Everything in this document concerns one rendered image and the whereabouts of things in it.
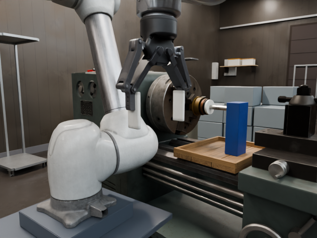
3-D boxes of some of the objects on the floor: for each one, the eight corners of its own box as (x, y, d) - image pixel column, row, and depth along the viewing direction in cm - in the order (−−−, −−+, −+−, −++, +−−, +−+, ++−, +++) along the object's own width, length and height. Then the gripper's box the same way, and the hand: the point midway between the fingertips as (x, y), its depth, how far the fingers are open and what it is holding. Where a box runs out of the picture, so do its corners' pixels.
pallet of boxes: (293, 165, 360) (299, 86, 344) (282, 181, 299) (289, 87, 283) (217, 151, 432) (219, 86, 416) (196, 162, 371) (197, 86, 355)
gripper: (181, 30, 60) (180, 116, 63) (93, 8, 42) (97, 130, 45) (208, 26, 55) (205, 119, 58) (120, -3, 37) (123, 135, 40)
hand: (158, 119), depth 51 cm, fingers open, 13 cm apart
